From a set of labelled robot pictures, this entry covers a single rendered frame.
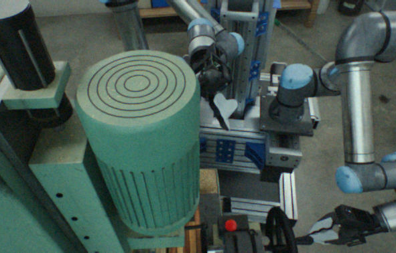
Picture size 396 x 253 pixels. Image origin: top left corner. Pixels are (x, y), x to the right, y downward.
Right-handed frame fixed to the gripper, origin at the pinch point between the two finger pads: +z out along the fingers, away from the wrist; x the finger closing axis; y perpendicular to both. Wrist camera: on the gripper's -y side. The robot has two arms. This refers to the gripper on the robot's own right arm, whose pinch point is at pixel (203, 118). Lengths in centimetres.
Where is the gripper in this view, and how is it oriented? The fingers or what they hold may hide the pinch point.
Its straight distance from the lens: 66.5
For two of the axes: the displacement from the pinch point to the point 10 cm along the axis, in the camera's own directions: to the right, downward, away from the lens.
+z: 0.5, 7.3, -6.8
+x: 7.1, 4.5, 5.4
